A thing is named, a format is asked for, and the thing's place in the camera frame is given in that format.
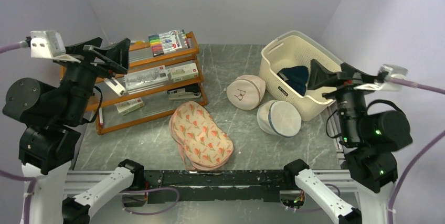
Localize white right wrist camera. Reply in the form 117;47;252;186
354;64;408;92

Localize green white staples box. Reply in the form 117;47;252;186
169;62;199;83

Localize aluminium frame rail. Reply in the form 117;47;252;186
47;169;373;224

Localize orange wooden shelf rack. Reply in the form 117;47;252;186
87;30;208;135

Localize white mesh bag beige zipper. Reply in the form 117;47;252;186
226;75;266;110

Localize white mesh bag grey zipper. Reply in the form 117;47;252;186
257;100;302;138

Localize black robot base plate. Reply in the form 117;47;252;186
123;169;302;207

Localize cream plastic laundry basket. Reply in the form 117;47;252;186
259;30;341;121

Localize floral mesh laundry bag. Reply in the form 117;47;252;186
169;101;234;171

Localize black white stapler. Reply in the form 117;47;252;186
167;88;202;100

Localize white clip tool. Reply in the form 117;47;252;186
104;78;126;97

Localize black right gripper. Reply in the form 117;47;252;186
307;58;377;143

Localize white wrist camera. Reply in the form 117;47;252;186
354;64;408;92
30;30;66;59

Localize grey printed flat box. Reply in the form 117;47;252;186
124;65;169;93

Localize white red pen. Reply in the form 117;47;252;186
98;108;103;126

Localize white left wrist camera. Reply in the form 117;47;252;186
30;30;66;59

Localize colour marker pen pack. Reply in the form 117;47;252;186
148;29;191;57

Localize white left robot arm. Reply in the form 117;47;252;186
2;34;145;223

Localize dark blue lace bra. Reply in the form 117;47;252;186
278;66;309;96

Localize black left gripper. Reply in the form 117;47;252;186
55;36;132;122

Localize small green staples box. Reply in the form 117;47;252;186
115;98;144;115

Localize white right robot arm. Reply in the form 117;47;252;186
283;59;412;223

